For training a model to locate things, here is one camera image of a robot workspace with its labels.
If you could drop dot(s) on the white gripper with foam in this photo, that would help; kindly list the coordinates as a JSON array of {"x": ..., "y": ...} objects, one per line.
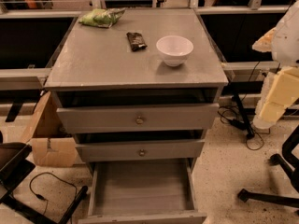
[{"x": 286, "y": 42}]

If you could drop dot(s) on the grey bottom drawer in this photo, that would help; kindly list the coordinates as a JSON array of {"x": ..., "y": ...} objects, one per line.
[{"x": 143, "y": 192}]

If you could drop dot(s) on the grey drawer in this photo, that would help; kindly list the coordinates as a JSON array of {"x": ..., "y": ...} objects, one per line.
[
  {"x": 143, "y": 192},
  {"x": 137, "y": 118},
  {"x": 140, "y": 150}
]

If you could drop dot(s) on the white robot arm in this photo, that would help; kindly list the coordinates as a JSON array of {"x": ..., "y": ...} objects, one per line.
[{"x": 285, "y": 42}]

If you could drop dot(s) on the grey top drawer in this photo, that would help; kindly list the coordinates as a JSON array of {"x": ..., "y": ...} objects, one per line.
[{"x": 137, "y": 118}]

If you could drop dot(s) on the grey wooden drawer cabinet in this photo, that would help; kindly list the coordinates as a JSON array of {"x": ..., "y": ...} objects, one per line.
[{"x": 97, "y": 67}]

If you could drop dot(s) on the grey middle drawer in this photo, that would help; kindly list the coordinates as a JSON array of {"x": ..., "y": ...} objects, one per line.
[{"x": 140, "y": 150}]

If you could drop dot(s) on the black table leg stand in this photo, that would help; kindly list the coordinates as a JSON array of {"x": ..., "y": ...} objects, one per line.
[{"x": 248, "y": 128}]

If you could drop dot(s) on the white ceramic bowl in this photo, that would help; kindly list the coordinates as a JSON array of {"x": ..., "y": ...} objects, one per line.
[{"x": 174, "y": 50}]

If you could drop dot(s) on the dark brown snack packet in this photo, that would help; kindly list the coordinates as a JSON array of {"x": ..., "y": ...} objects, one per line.
[{"x": 136, "y": 41}]

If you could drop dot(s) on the black office chair base right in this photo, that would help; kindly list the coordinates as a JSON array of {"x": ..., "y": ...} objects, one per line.
[{"x": 282, "y": 173}]

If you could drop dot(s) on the green chip bag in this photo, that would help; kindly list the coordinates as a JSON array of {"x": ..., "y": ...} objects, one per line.
[{"x": 102, "y": 18}]

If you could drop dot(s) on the brown cardboard box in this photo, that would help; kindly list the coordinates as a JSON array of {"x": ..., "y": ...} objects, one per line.
[{"x": 51, "y": 145}]

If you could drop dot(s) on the black chair left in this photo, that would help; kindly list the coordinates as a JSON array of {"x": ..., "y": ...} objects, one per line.
[{"x": 14, "y": 167}]

